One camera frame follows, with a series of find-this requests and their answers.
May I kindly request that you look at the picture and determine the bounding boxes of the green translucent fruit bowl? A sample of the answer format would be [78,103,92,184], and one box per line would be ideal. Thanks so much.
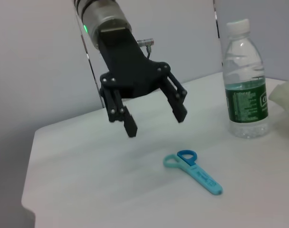
[269,78,289,119]

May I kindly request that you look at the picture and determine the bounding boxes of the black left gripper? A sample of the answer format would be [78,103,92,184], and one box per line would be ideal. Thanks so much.
[98,28,189,139]

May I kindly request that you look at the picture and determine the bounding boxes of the clear water bottle green label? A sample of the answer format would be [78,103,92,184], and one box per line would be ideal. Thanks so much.
[221,19,270,140]

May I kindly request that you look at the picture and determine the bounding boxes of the left arm connector cable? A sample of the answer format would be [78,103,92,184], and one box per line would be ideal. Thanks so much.
[136,38,155,59]

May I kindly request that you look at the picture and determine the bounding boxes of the blue scissors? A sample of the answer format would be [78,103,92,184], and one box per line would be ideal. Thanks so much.
[162,149,224,196]

